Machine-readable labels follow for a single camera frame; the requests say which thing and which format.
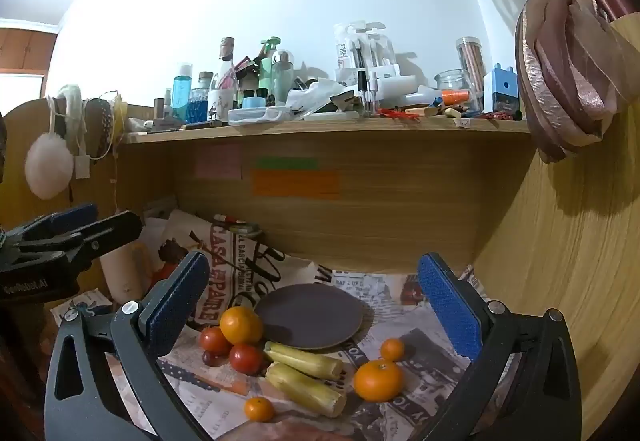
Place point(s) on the small orange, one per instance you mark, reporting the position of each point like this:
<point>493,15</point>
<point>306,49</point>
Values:
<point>392,350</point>
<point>259,409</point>

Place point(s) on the pink curtain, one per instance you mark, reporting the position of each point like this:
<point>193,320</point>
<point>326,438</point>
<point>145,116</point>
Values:
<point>565,71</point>

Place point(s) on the green sticky note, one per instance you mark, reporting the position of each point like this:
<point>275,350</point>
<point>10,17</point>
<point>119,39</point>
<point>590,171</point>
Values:
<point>287,163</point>

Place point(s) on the dotted hair brush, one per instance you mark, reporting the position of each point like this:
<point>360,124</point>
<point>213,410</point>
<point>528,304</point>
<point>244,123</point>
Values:
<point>97,121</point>

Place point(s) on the newspaper sheet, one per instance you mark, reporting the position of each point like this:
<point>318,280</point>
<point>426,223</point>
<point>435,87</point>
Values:
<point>430,371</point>

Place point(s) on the blue liquid bottle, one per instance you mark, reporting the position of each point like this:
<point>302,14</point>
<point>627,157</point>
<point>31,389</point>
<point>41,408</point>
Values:
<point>181,93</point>

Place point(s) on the small dark grape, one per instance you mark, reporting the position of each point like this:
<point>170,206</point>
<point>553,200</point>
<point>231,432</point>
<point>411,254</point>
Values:
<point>210,358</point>

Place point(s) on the clear bottle with cork cap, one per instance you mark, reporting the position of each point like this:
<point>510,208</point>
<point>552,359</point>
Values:
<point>226,66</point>

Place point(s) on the blue pencil sharpener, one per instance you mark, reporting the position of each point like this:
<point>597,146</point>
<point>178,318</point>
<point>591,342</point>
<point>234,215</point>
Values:
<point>502,91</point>

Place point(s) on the white powder puff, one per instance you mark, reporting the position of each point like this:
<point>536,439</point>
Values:
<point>47,168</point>

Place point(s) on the dark round plate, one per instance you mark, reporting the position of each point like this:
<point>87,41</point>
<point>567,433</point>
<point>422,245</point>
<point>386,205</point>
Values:
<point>310,316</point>

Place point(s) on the brush blister pack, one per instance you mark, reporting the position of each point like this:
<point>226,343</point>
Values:
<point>360,48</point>

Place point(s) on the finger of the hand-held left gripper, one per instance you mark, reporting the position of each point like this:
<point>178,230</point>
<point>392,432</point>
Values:
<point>75,215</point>
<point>115,228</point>

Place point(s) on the green bottle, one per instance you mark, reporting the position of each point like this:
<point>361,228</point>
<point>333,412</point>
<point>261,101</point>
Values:
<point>267,63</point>

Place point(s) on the pink sticky note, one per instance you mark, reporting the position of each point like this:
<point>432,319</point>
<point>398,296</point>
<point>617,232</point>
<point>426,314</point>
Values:
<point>218,166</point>

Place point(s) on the wooden cabinet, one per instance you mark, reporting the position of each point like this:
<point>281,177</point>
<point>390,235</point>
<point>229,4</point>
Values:
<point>25,46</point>

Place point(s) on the white hanging tag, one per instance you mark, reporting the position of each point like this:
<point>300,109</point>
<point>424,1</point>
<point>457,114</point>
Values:
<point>81,166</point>

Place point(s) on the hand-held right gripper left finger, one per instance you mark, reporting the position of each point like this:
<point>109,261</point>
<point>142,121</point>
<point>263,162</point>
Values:
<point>175,308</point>

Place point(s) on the blue cartoon paper bag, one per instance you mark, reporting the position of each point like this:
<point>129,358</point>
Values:
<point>85,307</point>

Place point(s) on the large orange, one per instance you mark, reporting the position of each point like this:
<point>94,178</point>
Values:
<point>378,380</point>
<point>240,325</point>

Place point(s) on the blue glass jar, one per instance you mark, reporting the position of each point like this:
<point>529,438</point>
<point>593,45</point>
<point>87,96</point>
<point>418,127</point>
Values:
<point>198,101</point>

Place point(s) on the orange sticky note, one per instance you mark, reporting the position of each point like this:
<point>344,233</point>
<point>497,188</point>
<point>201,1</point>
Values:
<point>295,183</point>

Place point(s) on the yellow corn cob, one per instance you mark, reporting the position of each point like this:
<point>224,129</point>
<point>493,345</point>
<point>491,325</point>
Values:
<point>305,388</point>

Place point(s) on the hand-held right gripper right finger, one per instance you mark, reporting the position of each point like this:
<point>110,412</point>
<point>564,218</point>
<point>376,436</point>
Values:
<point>450,306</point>

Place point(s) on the green cucumber piece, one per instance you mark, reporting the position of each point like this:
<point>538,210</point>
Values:
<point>305,358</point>

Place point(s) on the red tomato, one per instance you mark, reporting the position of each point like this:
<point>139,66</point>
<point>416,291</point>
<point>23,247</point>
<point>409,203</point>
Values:
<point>216,340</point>
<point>246,359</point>

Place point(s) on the white plastic bag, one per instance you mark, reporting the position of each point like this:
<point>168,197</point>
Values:
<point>320,93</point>

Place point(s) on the clear pencil cylinder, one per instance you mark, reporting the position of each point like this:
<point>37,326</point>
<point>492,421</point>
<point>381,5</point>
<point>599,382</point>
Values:
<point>470,66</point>

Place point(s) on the white printed mug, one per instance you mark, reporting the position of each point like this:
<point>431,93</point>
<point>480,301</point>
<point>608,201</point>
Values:
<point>220,103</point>

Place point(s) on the printed cloth tote bag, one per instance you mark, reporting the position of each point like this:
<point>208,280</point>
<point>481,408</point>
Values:
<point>235,261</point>

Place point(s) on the orange marker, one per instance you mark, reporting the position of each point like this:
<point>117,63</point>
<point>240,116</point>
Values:
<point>455,96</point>

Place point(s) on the clear plastic case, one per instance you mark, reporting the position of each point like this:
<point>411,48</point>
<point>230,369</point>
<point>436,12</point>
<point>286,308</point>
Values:
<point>260,114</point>

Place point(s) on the clear tumbler with silver cap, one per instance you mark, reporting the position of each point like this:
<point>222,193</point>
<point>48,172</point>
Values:
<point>282,73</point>

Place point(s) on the white box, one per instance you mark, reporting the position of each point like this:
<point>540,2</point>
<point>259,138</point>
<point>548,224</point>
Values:
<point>395,87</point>

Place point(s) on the small blue jar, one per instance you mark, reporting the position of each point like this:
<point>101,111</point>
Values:
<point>254,101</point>

